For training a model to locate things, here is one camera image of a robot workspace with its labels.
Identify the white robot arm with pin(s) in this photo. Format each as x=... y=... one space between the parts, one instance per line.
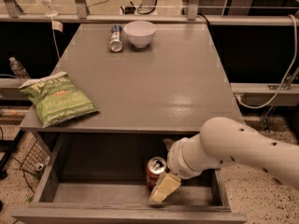
x=223 y=142

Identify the red coke can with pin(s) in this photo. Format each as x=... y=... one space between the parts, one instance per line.
x=154 y=168

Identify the silver blue can lying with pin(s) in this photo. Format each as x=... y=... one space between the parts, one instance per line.
x=115 y=38

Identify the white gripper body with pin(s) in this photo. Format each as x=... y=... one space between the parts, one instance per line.
x=177 y=161

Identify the white bowl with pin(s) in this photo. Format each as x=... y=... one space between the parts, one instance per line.
x=140 y=33

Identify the plastic water bottle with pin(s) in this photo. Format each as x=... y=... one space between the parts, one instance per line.
x=18 y=69

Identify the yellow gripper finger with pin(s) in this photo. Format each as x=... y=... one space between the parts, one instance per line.
x=168 y=142
x=166 y=184

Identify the black wire basket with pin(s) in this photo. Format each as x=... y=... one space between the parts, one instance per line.
x=35 y=161

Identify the open grey top drawer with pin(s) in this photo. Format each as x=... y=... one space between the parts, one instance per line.
x=101 y=179

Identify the grey cabinet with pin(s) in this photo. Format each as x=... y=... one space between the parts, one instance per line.
x=171 y=87

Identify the green jalapeno chip bag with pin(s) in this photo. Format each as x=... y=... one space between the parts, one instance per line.
x=57 y=99

